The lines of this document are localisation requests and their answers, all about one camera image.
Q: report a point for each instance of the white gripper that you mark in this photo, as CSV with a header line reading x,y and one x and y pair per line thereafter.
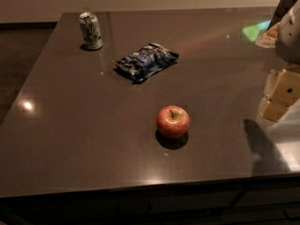
x,y
290,37

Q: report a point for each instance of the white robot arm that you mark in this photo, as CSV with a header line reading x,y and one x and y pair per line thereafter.
x,y
285,133

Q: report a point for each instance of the red apple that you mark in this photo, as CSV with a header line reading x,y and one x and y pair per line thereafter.
x,y
172,122

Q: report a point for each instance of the blue chip bag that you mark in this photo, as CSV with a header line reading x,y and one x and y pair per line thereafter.
x,y
147,61

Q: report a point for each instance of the green white soda can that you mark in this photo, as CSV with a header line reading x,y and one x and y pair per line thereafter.
x,y
90,31

